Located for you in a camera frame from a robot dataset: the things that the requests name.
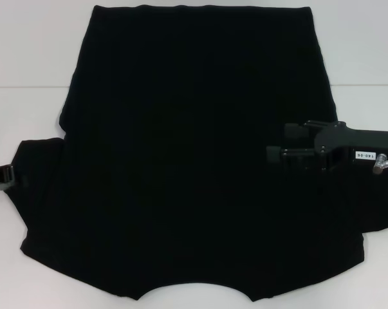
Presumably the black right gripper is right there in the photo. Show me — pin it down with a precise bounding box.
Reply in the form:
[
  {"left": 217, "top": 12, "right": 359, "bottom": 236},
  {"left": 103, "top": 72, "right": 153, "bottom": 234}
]
[{"left": 266, "top": 120, "right": 388, "bottom": 175}]

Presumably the black t-shirt with white lettering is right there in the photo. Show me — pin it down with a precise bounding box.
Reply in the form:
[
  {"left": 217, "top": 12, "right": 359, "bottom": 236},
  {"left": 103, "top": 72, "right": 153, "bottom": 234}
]
[{"left": 3, "top": 3, "right": 388, "bottom": 303}]

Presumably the silver right arm cable connector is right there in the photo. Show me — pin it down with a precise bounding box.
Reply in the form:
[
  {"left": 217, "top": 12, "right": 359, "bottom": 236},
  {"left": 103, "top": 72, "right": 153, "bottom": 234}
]
[{"left": 373, "top": 153, "right": 388, "bottom": 175}]

